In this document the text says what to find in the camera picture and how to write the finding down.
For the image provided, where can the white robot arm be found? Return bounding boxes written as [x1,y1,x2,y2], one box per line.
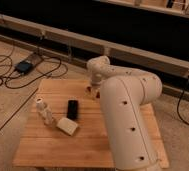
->
[87,56,162,171]

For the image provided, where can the black phone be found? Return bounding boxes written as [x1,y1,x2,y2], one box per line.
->
[67,100,78,120]

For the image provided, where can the white rectangular box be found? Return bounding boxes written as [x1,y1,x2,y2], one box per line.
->
[57,117,78,136]

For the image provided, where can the clear plastic bottle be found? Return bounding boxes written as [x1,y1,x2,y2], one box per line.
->
[36,98,54,125]

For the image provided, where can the wooden table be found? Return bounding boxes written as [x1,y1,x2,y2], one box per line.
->
[12,78,170,169]

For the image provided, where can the black cable at right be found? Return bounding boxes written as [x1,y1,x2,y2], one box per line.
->
[176,75,189,164]

